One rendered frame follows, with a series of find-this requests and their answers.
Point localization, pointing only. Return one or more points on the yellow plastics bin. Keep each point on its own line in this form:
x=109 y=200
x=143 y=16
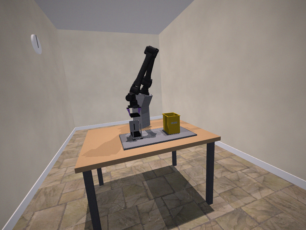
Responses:
x=171 y=123

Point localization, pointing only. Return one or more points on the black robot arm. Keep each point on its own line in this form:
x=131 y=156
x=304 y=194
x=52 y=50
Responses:
x=146 y=80

